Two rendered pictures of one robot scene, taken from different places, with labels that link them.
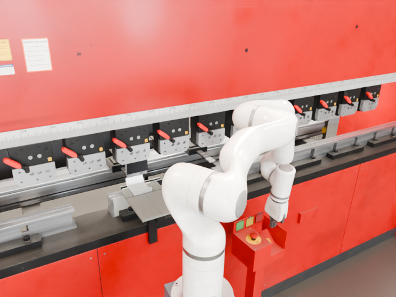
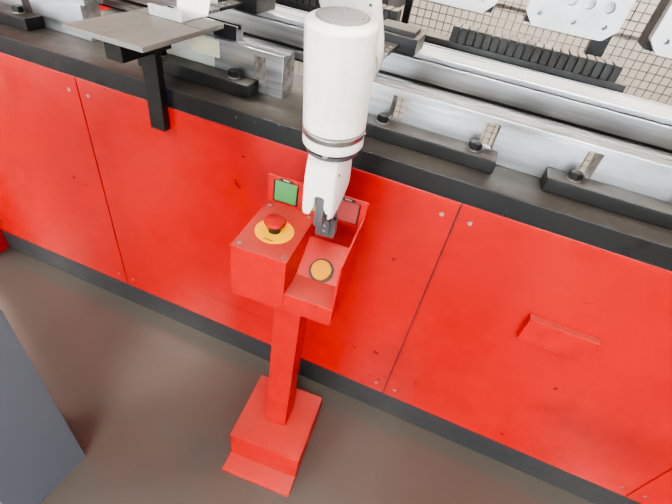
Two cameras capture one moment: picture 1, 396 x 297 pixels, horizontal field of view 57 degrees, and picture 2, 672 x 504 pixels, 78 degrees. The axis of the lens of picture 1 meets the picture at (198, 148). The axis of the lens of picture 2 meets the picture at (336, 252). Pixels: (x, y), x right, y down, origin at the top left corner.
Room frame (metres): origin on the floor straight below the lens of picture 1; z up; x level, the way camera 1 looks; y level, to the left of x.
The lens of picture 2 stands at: (1.03, -0.76, 1.26)
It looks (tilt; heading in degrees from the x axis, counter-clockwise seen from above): 40 degrees down; 45
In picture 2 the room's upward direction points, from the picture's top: 11 degrees clockwise
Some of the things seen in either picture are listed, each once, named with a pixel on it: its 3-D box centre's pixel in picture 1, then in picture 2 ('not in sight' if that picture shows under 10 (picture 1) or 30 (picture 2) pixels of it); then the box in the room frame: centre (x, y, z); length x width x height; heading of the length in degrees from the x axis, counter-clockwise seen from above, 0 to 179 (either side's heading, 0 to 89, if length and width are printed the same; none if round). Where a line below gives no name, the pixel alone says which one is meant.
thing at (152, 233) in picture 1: (154, 225); (146, 86); (1.31, 0.18, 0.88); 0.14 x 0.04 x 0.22; 31
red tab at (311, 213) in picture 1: (307, 214); (556, 338); (1.86, -0.68, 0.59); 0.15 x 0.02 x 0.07; 121
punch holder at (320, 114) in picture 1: (322, 105); not in sight; (2.07, -0.73, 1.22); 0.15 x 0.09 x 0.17; 121
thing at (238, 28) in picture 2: (141, 185); (202, 22); (1.49, 0.26, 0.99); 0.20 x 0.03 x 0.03; 121
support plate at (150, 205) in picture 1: (150, 200); (150, 26); (1.35, 0.20, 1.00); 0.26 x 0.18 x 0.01; 31
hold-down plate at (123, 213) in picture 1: (151, 207); (197, 72); (1.45, 0.22, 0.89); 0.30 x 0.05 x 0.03; 121
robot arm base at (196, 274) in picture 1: (203, 271); not in sight; (0.82, -0.02, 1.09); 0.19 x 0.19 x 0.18
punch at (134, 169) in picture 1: (136, 166); not in sight; (1.47, 0.28, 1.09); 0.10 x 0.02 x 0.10; 121
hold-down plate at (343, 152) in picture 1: (345, 151); not in sight; (2.14, -0.96, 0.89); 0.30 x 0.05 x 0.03; 121
